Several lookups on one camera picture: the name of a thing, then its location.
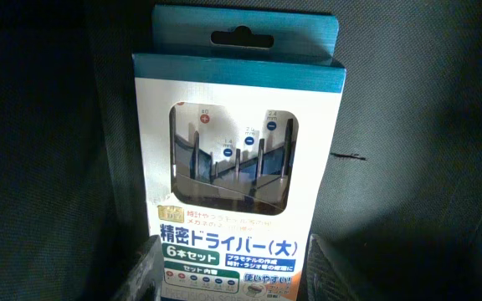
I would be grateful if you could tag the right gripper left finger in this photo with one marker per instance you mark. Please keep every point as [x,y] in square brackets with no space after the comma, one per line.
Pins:
[144,281]

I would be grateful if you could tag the blue precision screwdriver set box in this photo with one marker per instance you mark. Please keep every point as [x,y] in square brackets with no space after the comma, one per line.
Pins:
[236,110]

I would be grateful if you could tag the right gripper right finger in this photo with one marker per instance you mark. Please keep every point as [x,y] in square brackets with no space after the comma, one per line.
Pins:
[330,276]

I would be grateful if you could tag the black open cardboard box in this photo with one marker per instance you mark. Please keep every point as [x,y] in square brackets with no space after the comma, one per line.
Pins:
[401,197]

